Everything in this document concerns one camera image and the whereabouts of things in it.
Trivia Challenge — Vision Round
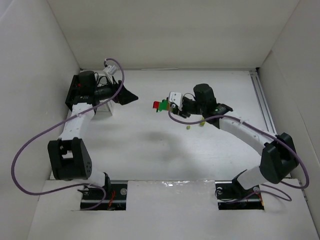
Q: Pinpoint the lime curved lego brick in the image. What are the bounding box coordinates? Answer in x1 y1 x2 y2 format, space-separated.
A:
199 117 206 127

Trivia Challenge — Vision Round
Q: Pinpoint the green red lego cluster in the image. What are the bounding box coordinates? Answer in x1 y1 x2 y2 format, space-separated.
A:
152 99 170 113

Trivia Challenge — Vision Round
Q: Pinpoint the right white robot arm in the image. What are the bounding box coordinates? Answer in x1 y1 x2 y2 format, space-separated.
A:
168 83 299 197

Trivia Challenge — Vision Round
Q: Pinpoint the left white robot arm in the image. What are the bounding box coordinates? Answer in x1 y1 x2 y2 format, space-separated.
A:
47 69 138 193

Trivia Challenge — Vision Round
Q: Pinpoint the white slatted container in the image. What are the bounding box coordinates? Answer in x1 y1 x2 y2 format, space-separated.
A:
96 74 116 116

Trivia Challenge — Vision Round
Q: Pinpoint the black slatted container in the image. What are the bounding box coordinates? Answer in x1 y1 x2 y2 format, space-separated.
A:
65 75 80 111

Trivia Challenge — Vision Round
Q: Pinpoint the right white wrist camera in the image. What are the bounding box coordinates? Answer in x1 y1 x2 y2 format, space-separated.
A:
168 91 183 110

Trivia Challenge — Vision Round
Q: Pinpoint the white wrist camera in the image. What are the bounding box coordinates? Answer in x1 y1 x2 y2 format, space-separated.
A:
103 65 118 79
168 91 183 110

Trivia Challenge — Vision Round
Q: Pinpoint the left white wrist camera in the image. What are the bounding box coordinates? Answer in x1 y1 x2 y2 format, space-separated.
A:
103 65 118 79

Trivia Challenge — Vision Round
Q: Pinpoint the aluminium rail right side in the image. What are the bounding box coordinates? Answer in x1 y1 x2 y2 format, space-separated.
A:
249 69 277 134

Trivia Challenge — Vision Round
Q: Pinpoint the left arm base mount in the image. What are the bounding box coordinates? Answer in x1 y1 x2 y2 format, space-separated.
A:
78 180 128 211

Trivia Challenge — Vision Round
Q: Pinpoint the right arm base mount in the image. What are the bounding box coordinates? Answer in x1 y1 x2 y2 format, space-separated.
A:
214 181 265 211

